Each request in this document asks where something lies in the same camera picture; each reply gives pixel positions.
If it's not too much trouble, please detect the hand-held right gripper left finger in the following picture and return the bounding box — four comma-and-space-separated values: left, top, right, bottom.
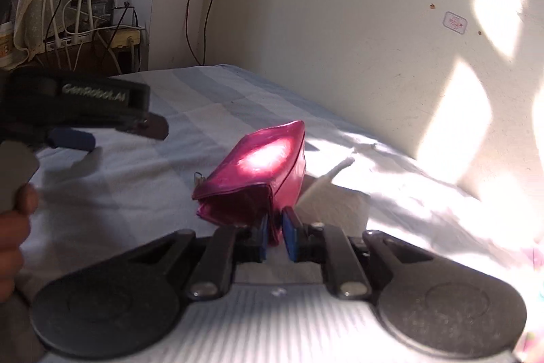
123, 214, 270, 301

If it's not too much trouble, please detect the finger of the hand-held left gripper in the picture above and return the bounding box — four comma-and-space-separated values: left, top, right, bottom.
45, 128, 96, 152
108, 112, 169, 141

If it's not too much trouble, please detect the yellow power strip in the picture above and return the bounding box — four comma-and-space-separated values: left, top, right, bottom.
100, 27, 145, 49

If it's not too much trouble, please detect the magenta shiny pouch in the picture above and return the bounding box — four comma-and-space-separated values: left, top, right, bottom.
191, 120, 307, 247

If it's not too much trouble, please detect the person's left hand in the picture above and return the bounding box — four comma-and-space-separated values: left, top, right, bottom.
0, 182, 40, 304

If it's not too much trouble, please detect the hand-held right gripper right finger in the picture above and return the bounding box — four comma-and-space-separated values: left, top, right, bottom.
282, 207, 434, 301

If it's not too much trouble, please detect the white square wall sticker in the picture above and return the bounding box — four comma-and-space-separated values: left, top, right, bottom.
442, 11, 468, 35

